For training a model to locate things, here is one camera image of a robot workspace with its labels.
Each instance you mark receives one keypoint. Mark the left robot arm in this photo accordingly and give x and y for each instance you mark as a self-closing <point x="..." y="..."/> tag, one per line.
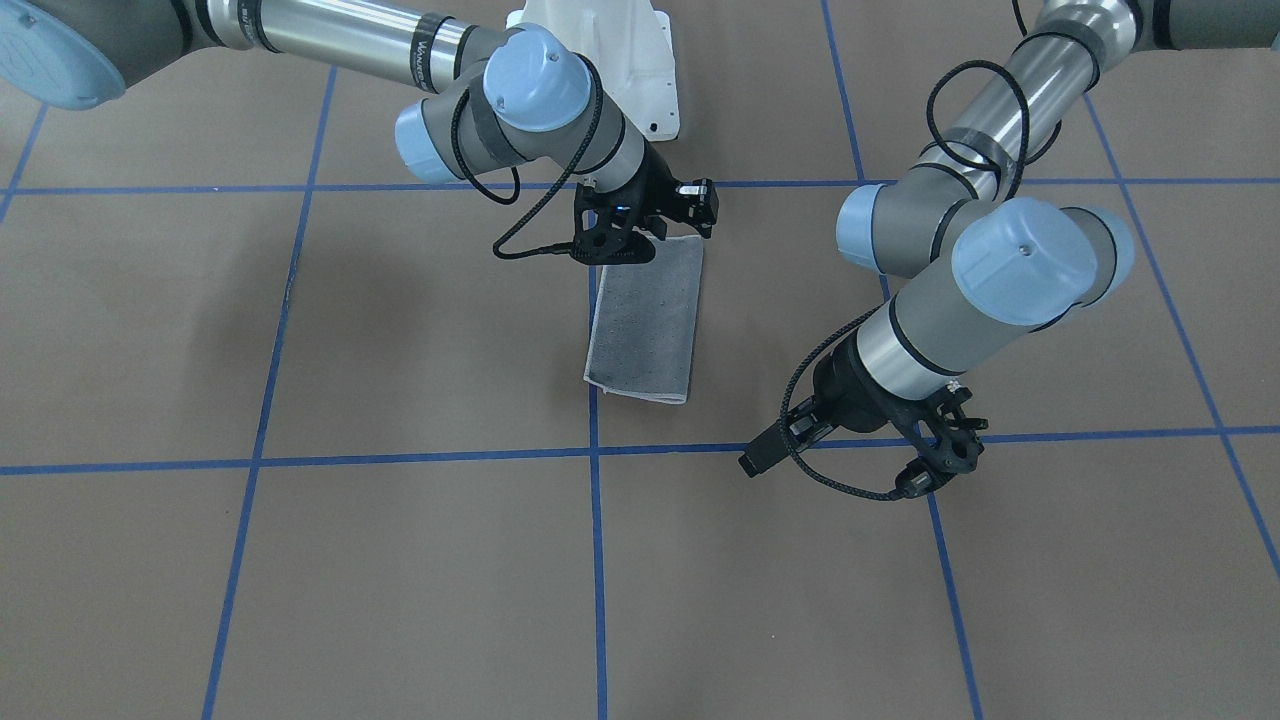
<point x="982" y="266"/>

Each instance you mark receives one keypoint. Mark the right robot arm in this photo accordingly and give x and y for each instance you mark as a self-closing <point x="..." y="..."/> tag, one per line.
<point x="490" y="102"/>

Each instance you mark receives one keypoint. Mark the pink towel with grey back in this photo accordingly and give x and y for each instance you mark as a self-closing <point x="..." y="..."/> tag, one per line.
<point x="644" y="325"/>

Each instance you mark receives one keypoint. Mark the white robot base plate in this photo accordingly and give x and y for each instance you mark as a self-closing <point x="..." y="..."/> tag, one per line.
<point x="631" y="44"/>

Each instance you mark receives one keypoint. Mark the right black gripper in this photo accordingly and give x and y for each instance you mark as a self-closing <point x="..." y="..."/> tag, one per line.
<point x="657" y="193"/>

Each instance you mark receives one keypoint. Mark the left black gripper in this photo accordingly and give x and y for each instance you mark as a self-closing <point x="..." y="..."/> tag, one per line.
<point x="848" y="388"/>

